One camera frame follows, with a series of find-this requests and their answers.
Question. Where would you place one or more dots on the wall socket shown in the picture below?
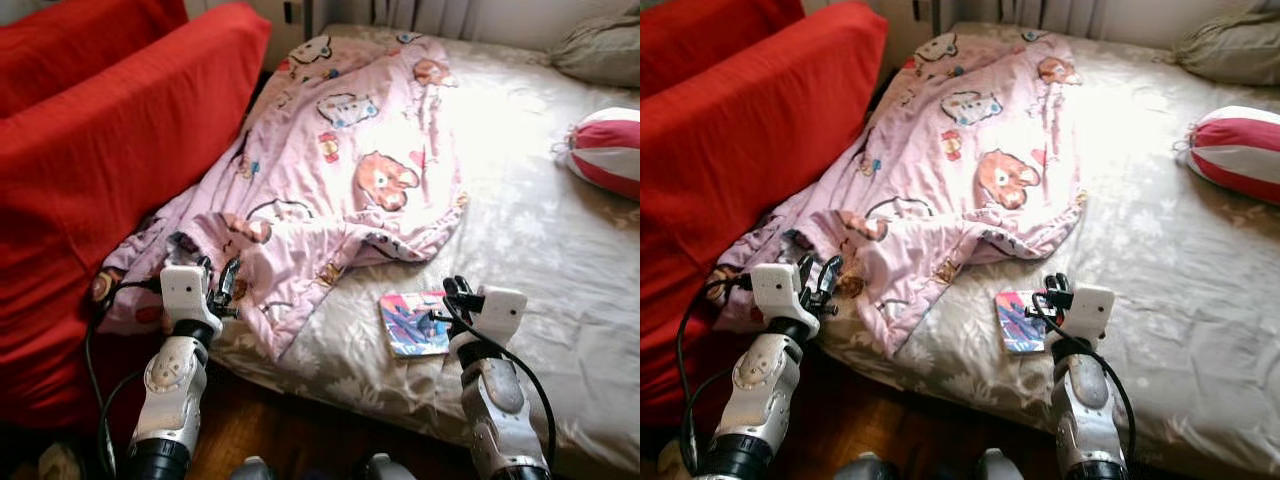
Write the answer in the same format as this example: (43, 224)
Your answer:
(290, 13)
(917, 10)

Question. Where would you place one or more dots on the crumpled white paper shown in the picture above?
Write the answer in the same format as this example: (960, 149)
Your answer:
(672, 462)
(60, 462)

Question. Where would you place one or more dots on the bed with grey floral sheet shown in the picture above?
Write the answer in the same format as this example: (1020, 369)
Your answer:
(540, 260)
(1170, 270)

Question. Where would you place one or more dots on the grey left robot leg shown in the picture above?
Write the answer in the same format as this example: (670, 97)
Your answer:
(255, 470)
(865, 468)

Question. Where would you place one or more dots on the grey robot leg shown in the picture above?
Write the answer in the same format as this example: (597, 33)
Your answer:
(1000, 466)
(390, 468)
(255, 470)
(865, 468)

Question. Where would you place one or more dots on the beige floral plump pillow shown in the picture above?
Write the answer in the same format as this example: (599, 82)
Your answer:
(600, 55)
(1230, 50)

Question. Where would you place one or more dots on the pink cartoon bear blanket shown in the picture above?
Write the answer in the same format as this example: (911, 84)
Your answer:
(330, 170)
(950, 170)

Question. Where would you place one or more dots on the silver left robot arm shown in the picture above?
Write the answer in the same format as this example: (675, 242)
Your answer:
(170, 390)
(755, 390)

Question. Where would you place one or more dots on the large red cushion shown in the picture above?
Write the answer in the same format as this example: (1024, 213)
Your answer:
(740, 200)
(710, 35)
(100, 200)
(80, 50)

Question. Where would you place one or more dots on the grey right robot leg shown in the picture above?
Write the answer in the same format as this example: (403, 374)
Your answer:
(1000, 466)
(390, 468)

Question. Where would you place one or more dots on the red white blue star bolster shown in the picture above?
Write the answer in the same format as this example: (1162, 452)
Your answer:
(1240, 150)
(610, 150)

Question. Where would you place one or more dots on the colourful comic book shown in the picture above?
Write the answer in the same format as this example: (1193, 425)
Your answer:
(410, 325)
(1015, 320)

